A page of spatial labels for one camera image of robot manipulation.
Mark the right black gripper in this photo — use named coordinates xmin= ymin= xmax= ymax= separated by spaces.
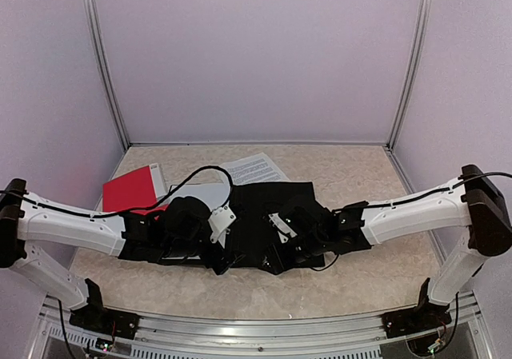
xmin=256 ymin=231 xmax=328 ymax=276

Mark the black folder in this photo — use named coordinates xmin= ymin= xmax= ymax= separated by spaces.
xmin=119 ymin=181 xmax=330 ymax=275

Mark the printed text sheet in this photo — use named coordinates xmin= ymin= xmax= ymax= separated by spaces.
xmin=221 ymin=153 xmax=290 ymax=185

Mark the red folder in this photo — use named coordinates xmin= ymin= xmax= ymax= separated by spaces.
xmin=102 ymin=163 xmax=168 ymax=212

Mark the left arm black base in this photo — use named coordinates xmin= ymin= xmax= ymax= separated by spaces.
xmin=70 ymin=278 xmax=140 ymax=340

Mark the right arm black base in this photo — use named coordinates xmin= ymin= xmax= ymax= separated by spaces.
xmin=381 ymin=278 xmax=452 ymax=338

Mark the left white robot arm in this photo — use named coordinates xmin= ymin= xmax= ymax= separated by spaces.
xmin=1 ymin=178 xmax=237 ymax=331

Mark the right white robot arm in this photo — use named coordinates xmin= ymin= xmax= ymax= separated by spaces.
xmin=260 ymin=165 xmax=511 ymax=330

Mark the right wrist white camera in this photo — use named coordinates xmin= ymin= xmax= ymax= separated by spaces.
xmin=269 ymin=213 xmax=297 ymax=243

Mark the aluminium front rail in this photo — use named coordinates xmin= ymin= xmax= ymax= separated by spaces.
xmin=26 ymin=293 xmax=496 ymax=358

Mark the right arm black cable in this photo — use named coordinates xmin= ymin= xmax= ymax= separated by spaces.
xmin=311 ymin=170 xmax=512 ymax=338

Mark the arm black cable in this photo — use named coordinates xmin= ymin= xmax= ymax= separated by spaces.
xmin=311 ymin=170 xmax=512 ymax=338
xmin=0 ymin=166 xmax=235 ymax=354

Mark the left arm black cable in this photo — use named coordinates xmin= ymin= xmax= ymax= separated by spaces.
xmin=0 ymin=166 xmax=235 ymax=354

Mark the left aluminium frame post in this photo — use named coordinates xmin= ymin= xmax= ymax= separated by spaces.
xmin=83 ymin=0 xmax=131 ymax=152

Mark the aluminium frame post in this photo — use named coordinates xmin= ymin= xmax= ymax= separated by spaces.
xmin=386 ymin=0 xmax=432 ymax=154
xmin=83 ymin=0 xmax=131 ymax=152

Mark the right aluminium frame post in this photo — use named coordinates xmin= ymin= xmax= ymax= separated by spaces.
xmin=386 ymin=0 xmax=432 ymax=154

